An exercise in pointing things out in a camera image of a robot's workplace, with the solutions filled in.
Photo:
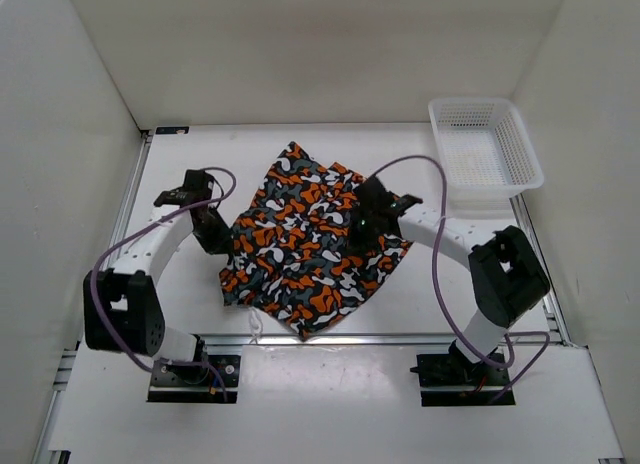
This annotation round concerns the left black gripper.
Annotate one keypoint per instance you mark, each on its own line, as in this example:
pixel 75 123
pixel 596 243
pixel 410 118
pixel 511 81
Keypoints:
pixel 223 242

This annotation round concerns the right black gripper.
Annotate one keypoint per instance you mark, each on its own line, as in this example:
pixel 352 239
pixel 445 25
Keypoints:
pixel 355 244

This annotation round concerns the orange camouflage shorts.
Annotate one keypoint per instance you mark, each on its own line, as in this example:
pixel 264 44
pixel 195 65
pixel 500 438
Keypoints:
pixel 291 258

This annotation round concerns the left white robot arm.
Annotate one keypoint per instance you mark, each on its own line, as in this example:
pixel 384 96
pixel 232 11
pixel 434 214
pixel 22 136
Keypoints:
pixel 122 311

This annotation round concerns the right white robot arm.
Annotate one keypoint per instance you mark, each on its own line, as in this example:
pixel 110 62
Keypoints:
pixel 507 278

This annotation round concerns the black label sticker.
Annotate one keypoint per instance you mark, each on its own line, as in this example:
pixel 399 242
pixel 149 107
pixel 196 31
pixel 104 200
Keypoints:
pixel 172 130

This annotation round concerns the white perforated plastic basket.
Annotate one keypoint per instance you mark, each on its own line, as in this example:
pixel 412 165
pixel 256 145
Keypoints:
pixel 484 149

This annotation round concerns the aluminium rail front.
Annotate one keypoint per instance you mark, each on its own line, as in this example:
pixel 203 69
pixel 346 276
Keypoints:
pixel 329 340

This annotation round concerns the aluminium rail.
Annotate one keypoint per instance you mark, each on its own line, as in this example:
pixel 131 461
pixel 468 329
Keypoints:
pixel 42 453
pixel 329 340

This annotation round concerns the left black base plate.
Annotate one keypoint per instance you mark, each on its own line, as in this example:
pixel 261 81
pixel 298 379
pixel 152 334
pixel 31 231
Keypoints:
pixel 216 384

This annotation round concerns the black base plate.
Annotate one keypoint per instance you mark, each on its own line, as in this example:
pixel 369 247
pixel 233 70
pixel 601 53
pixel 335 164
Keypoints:
pixel 443 384
pixel 216 384

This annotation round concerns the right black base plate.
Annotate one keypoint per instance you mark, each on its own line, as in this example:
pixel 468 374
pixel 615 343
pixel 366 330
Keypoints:
pixel 443 384

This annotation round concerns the aluminium rail left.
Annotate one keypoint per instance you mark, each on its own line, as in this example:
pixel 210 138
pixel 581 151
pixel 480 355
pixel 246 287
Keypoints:
pixel 42 453

